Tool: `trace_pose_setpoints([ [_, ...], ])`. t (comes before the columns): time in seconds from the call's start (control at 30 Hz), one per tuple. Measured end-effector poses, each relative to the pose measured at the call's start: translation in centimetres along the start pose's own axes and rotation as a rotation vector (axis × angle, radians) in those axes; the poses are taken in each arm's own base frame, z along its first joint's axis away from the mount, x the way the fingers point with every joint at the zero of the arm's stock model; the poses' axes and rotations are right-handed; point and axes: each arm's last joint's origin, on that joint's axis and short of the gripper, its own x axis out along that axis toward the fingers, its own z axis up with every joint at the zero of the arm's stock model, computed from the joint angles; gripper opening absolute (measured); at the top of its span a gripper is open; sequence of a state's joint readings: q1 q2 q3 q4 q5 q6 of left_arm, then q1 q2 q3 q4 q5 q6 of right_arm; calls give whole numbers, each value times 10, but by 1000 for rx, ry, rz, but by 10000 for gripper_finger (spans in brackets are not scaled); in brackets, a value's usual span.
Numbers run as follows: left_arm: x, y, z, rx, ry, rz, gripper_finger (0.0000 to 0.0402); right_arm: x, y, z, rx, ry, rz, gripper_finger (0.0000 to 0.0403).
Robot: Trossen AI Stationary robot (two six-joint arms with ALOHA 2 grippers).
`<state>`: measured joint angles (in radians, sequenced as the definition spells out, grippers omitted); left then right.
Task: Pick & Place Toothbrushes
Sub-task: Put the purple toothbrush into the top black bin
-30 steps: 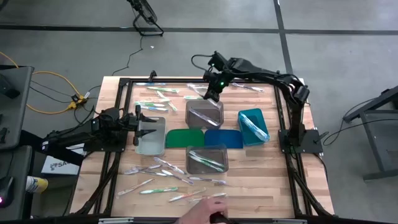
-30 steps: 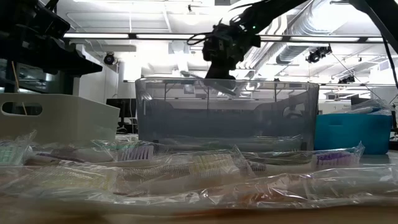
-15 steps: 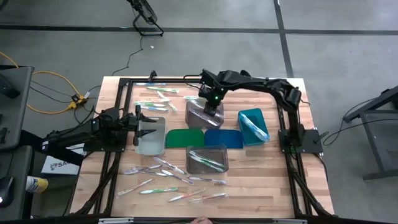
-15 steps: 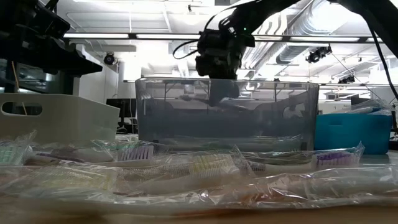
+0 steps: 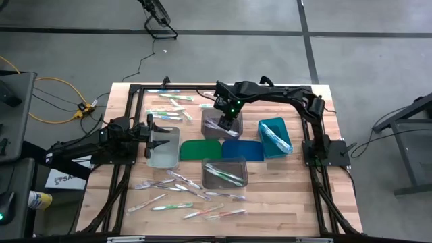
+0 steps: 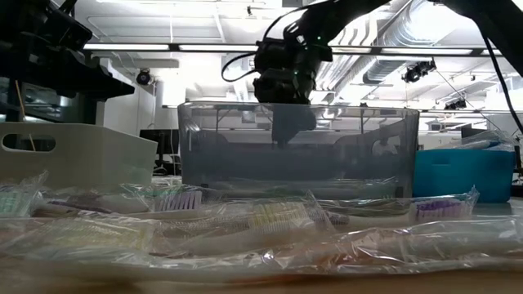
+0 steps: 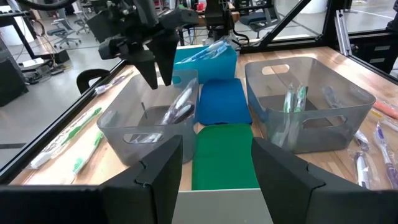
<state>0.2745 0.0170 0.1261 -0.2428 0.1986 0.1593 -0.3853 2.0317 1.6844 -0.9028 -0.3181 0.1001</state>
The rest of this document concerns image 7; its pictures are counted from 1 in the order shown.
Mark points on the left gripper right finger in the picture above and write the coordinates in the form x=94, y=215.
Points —
x=280, y=186

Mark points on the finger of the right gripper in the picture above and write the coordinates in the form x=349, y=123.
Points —
x=146, y=65
x=166, y=56

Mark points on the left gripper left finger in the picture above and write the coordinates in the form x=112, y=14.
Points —
x=155, y=186

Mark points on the green toothbrush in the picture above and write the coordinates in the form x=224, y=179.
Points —
x=300, y=99
x=78, y=165
x=81, y=125
x=288, y=101

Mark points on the orange toothbrush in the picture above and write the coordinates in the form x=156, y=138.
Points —
x=387, y=109

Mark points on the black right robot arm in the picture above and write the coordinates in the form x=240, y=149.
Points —
x=217, y=18

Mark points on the transparent grey plastic bin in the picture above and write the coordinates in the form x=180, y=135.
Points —
x=326, y=137
x=124, y=149

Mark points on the teal plastic bin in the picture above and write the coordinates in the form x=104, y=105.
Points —
x=214, y=70

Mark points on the grey office chair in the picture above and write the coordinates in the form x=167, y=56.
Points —
x=62, y=32
x=81, y=21

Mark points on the white plastic bin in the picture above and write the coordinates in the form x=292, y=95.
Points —
x=217, y=208

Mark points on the black curved clamp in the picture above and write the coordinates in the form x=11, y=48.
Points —
x=81, y=81

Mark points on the black standing desk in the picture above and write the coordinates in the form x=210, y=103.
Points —
x=57, y=56

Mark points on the dark office chair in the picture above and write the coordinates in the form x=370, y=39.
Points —
x=258, y=18

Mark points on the black computer tower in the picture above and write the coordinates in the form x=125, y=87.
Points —
x=12, y=84

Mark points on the silver aluminium extrusion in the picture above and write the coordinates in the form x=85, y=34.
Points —
x=343, y=34

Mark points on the black drawer cabinet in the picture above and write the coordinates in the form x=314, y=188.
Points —
x=379, y=53

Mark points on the black frame post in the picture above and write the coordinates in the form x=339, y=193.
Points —
x=331, y=21

